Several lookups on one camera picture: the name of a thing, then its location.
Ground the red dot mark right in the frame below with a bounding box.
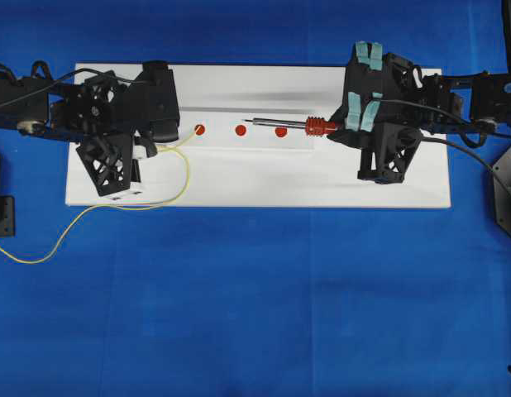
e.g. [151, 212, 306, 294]
[275, 127, 288, 137]

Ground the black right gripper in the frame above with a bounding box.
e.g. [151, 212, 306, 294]
[327, 41, 423, 145]

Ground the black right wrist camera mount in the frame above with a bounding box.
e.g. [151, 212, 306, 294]
[357, 122, 423, 184]

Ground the blue table cloth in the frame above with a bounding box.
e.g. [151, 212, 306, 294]
[0, 1, 511, 396]

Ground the red dot mark middle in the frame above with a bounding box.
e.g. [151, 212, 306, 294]
[235, 125, 246, 136]

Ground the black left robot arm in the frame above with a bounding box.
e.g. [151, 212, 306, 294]
[0, 60, 180, 155]

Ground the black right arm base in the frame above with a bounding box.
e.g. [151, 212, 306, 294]
[493, 145, 511, 238]

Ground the red dot mark left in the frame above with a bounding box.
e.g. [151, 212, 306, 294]
[194, 124, 206, 136]

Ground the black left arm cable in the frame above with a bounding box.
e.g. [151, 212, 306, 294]
[0, 68, 149, 112]

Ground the white board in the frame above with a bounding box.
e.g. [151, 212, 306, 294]
[65, 65, 451, 208]

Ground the yellow solder wire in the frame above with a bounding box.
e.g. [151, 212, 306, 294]
[0, 126, 198, 265]

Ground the black soldering iron cable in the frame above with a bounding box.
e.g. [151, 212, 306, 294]
[365, 98, 511, 187]

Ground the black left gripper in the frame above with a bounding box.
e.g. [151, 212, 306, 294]
[50, 60, 180, 160]

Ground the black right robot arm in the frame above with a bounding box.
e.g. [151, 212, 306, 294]
[331, 41, 511, 148]

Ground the red dot mark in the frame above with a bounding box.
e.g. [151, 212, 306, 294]
[275, 127, 288, 137]
[235, 125, 246, 136]
[194, 124, 206, 136]

